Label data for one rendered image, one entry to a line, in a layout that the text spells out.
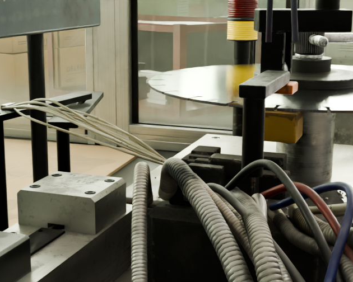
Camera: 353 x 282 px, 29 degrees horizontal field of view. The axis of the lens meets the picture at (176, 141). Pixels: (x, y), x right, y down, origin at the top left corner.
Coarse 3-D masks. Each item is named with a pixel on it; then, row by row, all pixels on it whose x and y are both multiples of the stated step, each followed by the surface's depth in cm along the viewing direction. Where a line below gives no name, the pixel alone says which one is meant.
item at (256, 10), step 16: (320, 0) 62; (336, 0) 62; (256, 16) 63; (272, 16) 61; (288, 16) 62; (304, 16) 62; (320, 16) 62; (336, 16) 62; (272, 32) 62; (288, 32) 63; (272, 48) 62; (288, 48) 64; (272, 64) 63; (288, 64) 64
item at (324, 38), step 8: (304, 32) 70; (312, 32) 70; (320, 32) 70; (304, 40) 70; (312, 40) 68; (320, 40) 66; (328, 40) 71; (336, 40) 71; (344, 40) 71; (352, 40) 71; (296, 48) 71; (304, 48) 70; (312, 48) 70; (320, 48) 70; (296, 56) 71; (304, 56) 70; (312, 56) 70; (320, 56) 70
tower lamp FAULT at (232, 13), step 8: (232, 0) 98; (240, 0) 98; (248, 0) 98; (256, 0) 99; (232, 8) 99; (240, 8) 98; (248, 8) 98; (232, 16) 99; (240, 16) 98; (248, 16) 98
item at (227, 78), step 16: (240, 64) 87; (256, 64) 87; (160, 80) 73; (176, 80) 73; (192, 80) 73; (208, 80) 73; (224, 80) 73; (240, 80) 73; (176, 96) 63; (192, 96) 62; (208, 96) 62; (224, 96) 63; (272, 96) 63; (288, 96) 63; (304, 96) 63; (320, 96) 63; (336, 96) 63; (352, 96) 63; (336, 112) 56; (352, 112) 56
